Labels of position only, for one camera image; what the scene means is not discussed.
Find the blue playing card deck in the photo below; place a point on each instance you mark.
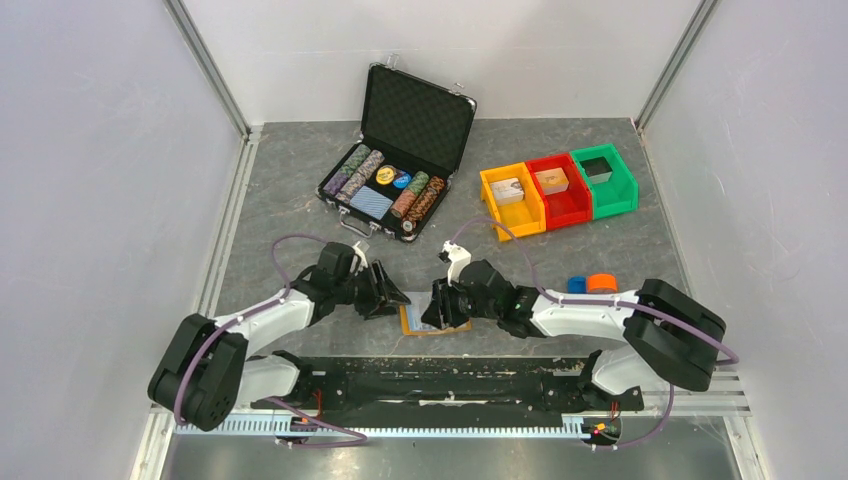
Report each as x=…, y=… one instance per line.
x=371, y=203

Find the card deck in red bin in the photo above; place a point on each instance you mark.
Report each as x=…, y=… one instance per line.
x=552, y=181

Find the card deck in yellow bin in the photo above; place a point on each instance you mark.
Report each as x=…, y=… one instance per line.
x=508, y=191

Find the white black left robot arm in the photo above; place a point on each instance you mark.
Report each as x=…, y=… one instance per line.
x=213, y=365

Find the blue dealer chip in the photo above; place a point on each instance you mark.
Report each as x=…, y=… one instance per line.
x=401, y=181

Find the yellow plastic bin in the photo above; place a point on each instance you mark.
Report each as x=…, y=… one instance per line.
x=523, y=219

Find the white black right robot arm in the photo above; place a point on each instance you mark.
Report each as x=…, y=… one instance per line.
x=665, y=335

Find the orange leather card holder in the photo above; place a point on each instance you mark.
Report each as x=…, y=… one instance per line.
x=411, y=317

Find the green plastic bin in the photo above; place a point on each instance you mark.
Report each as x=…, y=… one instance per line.
x=617, y=196

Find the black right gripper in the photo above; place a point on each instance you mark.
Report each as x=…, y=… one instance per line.
x=444, y=313

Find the black poker chip case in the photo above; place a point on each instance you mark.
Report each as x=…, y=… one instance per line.
x=415, y=126

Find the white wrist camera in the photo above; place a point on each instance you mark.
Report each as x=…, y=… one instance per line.
x=456, y=258
x=361, y=248

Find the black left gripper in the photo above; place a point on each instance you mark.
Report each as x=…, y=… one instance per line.
x=374, y=305

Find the blue orange toy truck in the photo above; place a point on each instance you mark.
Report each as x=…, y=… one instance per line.
x=599, y=283

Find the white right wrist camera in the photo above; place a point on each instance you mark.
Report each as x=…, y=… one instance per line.
x=456, y=258

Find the red plastic bin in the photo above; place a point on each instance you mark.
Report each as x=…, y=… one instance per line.
x=565, y=195

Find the yellow dealer chip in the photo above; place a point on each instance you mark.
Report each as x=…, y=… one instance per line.
x=386, y=175

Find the black box in green bin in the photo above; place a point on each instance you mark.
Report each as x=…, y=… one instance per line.
x=597, y=170

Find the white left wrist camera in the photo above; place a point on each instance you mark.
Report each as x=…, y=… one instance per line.
x=361, y=248

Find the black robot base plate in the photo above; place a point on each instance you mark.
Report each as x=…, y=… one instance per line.
x=452, y=392

